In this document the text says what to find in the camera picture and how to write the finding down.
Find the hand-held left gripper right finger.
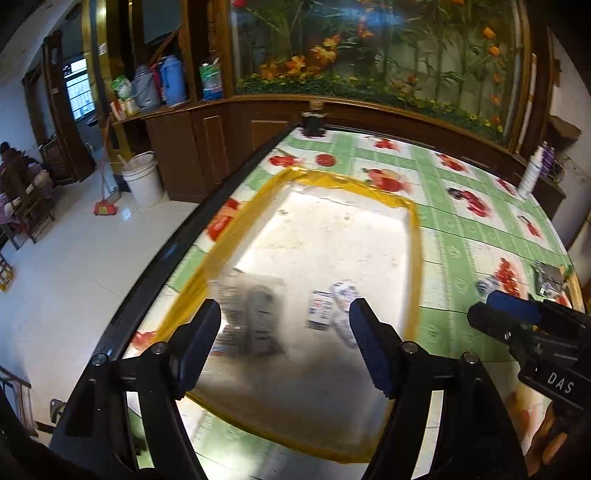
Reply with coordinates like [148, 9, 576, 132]
[348, 298, 527, 480]

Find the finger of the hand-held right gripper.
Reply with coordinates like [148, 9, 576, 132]
[485, 290, 543, 324]
[467, 304, 539, 346]

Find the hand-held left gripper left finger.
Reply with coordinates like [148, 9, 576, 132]
[65, 299, 222, 480]

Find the silver foil snack packet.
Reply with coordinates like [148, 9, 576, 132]
[533, 261, 573, 298]

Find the yellow foil-lined bag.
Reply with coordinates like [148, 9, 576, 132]
[159, 167, 423, 463]

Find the person's right hand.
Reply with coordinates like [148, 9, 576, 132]
[526, 401, 571, 476]

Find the fruit print green tablecloth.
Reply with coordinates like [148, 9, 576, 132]
[122, 127, 583, 480]

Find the white spray bottle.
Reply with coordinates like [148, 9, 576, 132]
[517, 145, 546, 199]

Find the red broom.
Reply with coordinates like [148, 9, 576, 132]
[93, 117, 122, 217]

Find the white plastic bucket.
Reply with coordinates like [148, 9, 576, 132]
[121, 151, 164, 208]

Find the dark wooden cabinet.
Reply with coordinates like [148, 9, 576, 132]
[111, 95, 566, 204]

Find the wooden chair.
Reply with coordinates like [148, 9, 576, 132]
[0, 171, 56, 250]

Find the black jar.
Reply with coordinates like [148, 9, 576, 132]
[299, 102, 328, 138]

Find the grey thermos flask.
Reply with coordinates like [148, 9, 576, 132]
[133, 65, 161, 112]

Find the blue thermos flask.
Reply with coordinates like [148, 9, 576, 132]
[159, 55, 188, 107]

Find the barred window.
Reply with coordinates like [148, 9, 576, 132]
[62, 58, 98, 121]

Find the flower painted glass panel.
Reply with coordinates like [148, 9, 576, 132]
[231, 0, 527, 144]

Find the wire basket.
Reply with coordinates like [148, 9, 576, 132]
[551, 154, 573, 181]

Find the wooden wall shelf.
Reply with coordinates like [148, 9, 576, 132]
[549, 114, 583, 139]

